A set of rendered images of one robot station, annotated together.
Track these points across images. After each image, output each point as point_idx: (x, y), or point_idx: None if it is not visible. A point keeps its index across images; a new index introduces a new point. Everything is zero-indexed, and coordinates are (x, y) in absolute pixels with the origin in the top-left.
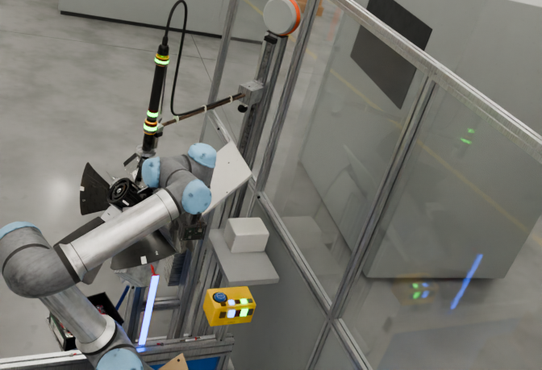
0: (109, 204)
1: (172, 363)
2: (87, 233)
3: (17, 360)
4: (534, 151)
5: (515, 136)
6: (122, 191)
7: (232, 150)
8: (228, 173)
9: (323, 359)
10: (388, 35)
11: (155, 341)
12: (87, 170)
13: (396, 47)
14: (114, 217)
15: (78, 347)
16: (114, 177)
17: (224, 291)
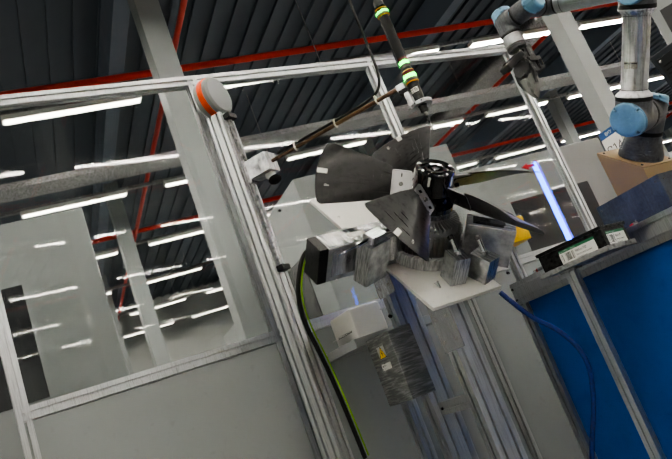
0: (428, 214)
1: (608, 155)
2: None
3: None
4: (449, 54)
5: (438, 55)
6: (438, 164)
7: None
8: (361, 201)
9: (486, 313)
10: (320, 65)
11: None
12: (379, 207)
13: (334, 67)
14: None
15: (651, 93)
16: (359, 241)
17: None
